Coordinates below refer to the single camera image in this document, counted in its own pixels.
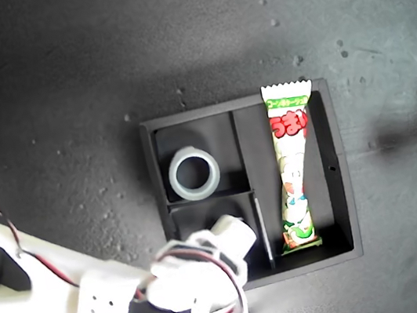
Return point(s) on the black tray with wells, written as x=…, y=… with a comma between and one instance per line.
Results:
x=259, y=164

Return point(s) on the large white tape roll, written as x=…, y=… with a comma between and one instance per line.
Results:
x=198, y=194

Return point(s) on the small white tape roll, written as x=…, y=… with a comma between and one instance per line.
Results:
x=237, y=235

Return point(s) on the snack bar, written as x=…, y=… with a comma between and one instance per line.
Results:
x=294, y=174

